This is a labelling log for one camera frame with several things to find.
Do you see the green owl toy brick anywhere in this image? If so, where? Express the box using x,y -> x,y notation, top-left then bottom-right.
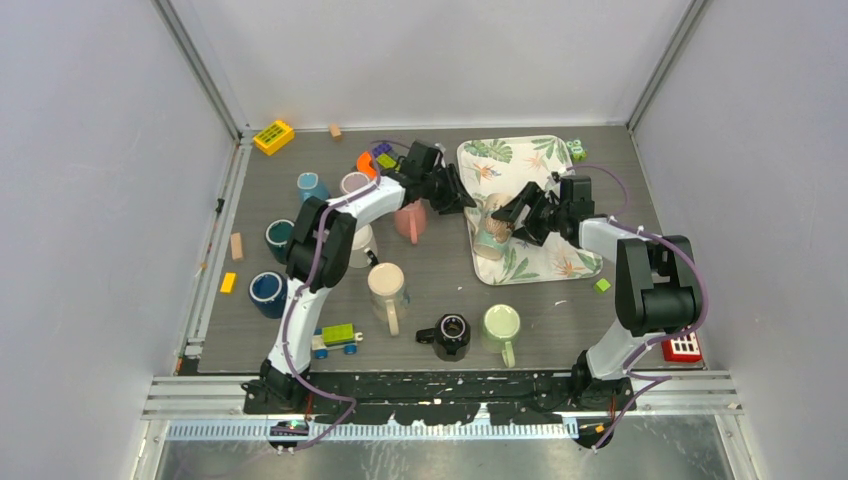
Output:
565,139 -> 588,163

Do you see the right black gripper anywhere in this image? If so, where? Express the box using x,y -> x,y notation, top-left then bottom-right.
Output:
494,182 -> 569,247

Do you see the mauve mug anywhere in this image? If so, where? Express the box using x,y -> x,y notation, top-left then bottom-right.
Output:
339,171 -> 372,196

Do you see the toy brick car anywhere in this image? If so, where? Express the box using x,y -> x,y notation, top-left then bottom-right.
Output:
311,323 -> 364,359

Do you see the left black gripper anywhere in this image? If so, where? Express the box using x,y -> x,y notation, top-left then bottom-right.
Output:
422,165 -> 477,216

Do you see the dark teal mug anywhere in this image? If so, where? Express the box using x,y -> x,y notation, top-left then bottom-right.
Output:
264,219 -> 294,265

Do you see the orange and purple brick pile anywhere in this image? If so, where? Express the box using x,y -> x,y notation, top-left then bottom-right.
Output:
355,142 -> 400,179

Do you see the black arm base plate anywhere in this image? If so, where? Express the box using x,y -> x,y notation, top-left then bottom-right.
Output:
241,370 -> 634,426

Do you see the dark blue mug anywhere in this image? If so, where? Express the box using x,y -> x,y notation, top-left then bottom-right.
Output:
248,271 -> 287,320

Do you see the black faceted mug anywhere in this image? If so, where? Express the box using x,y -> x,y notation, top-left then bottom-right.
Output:
415,314 -> 471,362

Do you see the white mug black handle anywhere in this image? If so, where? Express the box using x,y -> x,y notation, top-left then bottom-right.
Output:
348,225 -> 379,269

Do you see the light blue mug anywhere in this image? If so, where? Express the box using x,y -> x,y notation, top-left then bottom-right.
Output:
297,172 -> 330,203

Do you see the pink mug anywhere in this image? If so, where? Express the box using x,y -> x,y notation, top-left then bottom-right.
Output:
393,200 -> 427,245

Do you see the beige floral mug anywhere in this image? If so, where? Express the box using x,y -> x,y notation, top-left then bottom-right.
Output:
472,193 -> 513,261

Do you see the red window toy brick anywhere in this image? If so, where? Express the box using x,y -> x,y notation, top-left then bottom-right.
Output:
661,332 -> 703,364

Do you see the light green mug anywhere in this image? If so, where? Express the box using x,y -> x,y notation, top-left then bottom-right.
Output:
480,304 -> 521,368

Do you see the small green cube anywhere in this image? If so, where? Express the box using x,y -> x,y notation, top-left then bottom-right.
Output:
594,278 -> 612,293

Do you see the yellow toy brick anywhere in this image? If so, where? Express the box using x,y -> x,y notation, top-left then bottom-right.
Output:
253,119 -> 296,156

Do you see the beige seahorse mug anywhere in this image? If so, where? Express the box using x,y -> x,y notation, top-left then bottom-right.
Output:
367,262 -> 410,337

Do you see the small yellow block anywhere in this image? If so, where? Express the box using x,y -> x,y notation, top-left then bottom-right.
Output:
219,272 -> 237,294

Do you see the long wooden block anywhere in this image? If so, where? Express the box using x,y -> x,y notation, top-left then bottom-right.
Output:
230,232 -> 244,262

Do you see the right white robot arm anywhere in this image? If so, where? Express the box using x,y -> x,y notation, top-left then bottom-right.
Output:
490,174 -> 708,411

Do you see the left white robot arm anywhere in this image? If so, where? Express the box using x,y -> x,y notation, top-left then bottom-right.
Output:
242,141 -> 473,414

